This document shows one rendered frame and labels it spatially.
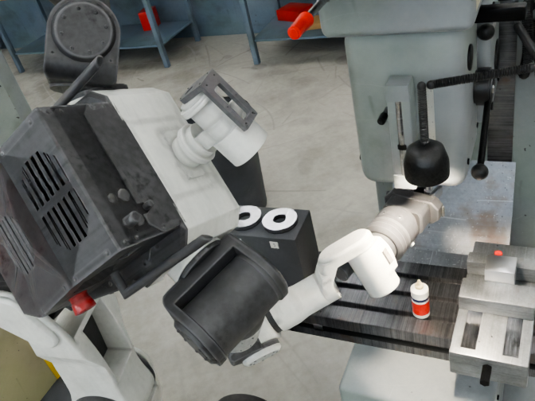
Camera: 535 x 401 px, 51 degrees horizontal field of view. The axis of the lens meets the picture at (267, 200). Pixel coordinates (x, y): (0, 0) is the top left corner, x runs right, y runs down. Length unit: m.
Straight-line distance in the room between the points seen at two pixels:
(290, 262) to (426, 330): 0.36
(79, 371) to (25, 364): 1.55
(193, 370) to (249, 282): 1.89
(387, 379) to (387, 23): 0.82
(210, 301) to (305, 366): 1.76
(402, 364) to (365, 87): 0.70
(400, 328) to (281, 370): 1.21
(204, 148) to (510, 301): 0.76
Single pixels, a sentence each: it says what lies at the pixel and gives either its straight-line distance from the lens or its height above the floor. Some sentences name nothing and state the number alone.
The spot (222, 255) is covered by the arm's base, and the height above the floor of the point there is 1.46.
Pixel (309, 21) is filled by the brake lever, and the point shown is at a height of 1.70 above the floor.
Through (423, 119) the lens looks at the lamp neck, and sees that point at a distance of 0.90.
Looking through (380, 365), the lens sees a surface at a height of 0.84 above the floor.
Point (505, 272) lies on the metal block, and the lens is 1.31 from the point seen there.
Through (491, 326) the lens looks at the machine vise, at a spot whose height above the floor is 0.99.
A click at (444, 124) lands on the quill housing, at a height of 1.45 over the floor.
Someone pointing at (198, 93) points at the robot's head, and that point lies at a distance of 0.75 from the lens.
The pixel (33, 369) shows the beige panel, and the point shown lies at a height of 0.19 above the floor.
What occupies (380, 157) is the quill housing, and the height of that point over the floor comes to 1.38.
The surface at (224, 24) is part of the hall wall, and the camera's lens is 6.33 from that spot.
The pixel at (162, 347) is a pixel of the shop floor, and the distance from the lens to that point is 2.80.
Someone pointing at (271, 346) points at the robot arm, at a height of 1.18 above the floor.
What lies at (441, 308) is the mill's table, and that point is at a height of 0.92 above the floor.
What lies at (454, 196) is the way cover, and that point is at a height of 0.99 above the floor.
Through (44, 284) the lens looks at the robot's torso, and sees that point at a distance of 0.81.
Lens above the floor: 1.97
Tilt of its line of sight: 35 degrees down
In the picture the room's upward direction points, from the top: 15 degrees counter-clockwise
